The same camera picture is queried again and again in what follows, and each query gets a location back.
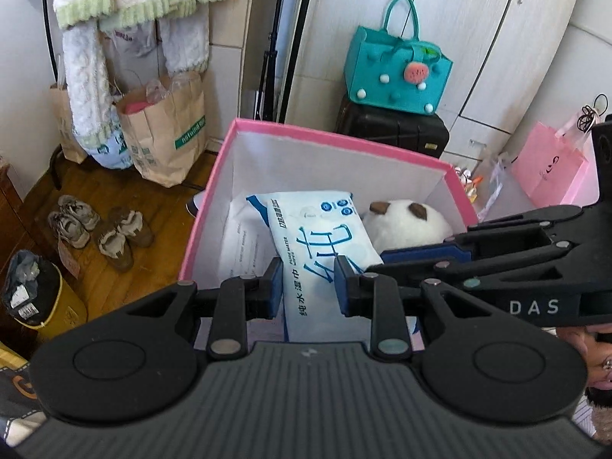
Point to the yellow trash bin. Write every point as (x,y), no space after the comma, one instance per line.
(67,308)

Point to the blue white soft pack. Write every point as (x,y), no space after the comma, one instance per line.
(112,150)

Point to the plain brown paper bag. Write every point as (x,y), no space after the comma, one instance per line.
(67,134)

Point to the person's right hand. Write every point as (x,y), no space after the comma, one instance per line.
(595,346)

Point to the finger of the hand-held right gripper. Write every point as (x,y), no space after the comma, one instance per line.
(430,254)
(502,272)

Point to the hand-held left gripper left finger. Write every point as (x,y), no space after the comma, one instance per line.
(273,291)

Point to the brown paper bag green label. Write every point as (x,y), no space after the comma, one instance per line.
(153,143)

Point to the grey wardrobe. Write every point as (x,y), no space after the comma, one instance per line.
(478,33)

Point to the white panda plush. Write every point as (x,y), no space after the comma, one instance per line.
(411,229)

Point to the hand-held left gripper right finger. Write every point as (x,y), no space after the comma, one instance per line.
(342,289)

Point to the pink cardboard box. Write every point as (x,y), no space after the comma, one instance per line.
(334,162)

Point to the brown fleece-lined shoe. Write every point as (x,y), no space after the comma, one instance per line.
(114,251)
(131,225)

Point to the striped bed sheet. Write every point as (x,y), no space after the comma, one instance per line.
(581,416)

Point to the pink paper bag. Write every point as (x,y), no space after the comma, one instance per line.
(550,167)

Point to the black trash bag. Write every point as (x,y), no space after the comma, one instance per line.
(28,277)

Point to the black clothes rack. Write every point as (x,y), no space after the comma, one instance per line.
(275,33)

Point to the teal felt handbag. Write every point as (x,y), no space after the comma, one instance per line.
(382,71)

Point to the clear plastic bag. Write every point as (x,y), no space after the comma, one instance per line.
(495,177)

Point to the blue white wet wipes pack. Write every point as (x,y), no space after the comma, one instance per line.
(315,239)

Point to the black suitcase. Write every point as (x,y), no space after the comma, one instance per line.
(392,129)

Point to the grey shirt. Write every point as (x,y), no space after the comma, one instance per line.
(134,43)

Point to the grey sneaker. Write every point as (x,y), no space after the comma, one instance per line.
(81,210)
(69,230)

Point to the yellow dark printed cloth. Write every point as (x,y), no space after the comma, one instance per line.
(19,382)

